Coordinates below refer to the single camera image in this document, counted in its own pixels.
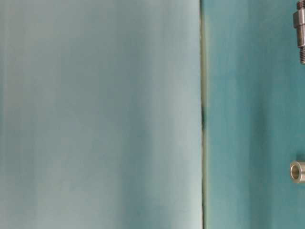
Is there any brass cylindrical washer bushing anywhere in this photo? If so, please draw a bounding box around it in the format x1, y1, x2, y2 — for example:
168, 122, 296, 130
289, 161, 305, 184

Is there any stepped steel threaded shaft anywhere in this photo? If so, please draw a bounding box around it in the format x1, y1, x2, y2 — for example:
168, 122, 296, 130
293, 0, 305, 64

